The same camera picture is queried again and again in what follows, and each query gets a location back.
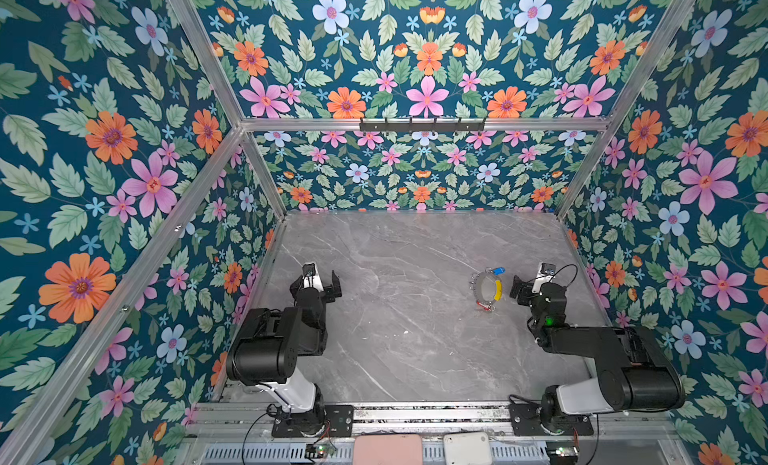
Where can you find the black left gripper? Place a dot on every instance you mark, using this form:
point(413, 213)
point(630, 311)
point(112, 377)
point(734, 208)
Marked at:
point(327, 286)

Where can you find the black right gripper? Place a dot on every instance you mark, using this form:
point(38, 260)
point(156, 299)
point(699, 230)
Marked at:
point(522, 288)

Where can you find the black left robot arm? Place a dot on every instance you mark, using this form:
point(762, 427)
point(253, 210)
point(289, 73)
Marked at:
point(266, 349)

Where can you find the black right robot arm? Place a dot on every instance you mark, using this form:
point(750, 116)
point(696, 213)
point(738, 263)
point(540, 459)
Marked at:
point(631, 372)

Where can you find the green circuit board left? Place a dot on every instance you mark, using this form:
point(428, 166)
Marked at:
point(315, 452)

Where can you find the green circuit board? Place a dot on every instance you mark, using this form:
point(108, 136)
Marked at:
point(315, 452)
point(563, 455)

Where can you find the pink box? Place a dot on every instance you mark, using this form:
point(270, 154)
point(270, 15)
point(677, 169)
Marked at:
point(388, 449)

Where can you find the green circuit board right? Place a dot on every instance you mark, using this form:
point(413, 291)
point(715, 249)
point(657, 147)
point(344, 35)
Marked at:
point(563, 455)

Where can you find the white box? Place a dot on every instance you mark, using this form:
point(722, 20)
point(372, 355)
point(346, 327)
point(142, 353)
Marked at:
point(467, 448)

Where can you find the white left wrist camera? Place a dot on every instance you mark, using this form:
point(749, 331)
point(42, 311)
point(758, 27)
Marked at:
point(311, 277)

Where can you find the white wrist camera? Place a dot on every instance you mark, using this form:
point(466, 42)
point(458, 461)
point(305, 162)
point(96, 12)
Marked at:
point(544, 274)
point(311, 277)

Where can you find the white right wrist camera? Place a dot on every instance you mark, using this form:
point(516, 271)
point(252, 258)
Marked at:
point(544, 274)

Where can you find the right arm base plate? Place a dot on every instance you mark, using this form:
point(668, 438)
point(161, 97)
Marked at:
point(528, 420)

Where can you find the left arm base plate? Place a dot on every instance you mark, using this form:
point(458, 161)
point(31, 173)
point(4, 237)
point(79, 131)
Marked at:
point(339, 420)

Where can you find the aluminium front rail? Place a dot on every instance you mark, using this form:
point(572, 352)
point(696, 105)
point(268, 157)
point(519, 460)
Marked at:
point(427, 419)

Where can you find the black wall hook rail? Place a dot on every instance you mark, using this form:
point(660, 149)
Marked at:
point(438, 125)

